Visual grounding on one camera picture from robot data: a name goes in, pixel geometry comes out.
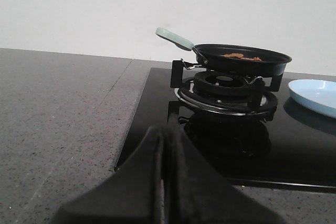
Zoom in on left-side burner with pan support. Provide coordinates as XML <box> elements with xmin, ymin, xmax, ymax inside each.
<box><xmin>169</xmin><ymin>59</ymin><xmax>282</xmax><ymax>122</ymax></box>

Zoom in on light blue plate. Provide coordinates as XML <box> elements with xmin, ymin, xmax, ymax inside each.
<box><xmin>288</xmin><ymin>79</ymin><xmax>335</xmax><ymax>119</ymax></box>

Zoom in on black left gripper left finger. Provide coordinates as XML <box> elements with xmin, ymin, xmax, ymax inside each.
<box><xmin>51</xmin><ymin>126</ymin><xmax>164</xmax><ymax>223</ymax></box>

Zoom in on black frying pan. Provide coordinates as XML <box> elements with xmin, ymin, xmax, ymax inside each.
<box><xmin>155</xmin><ymin>28</ymin><xmax>292</xmax><ymax>77</ymax></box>

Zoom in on black glass gas cooktop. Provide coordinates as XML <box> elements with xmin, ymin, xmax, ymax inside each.
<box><xmin>118</xmin><ymin>68</ymin><xmax>335</xmax><ymax>193</ymax></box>

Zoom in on brown meat slices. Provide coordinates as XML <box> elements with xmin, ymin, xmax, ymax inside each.
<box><xmin>224</xmin><ymin>53</ymin><xmax>262</xmax><ymax>61</ymax></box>

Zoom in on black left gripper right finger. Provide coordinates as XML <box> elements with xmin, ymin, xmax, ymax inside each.
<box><xmin>163</xmin><ymin>115</ymin><xmax>285</xmax><ymax>223</ymax></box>

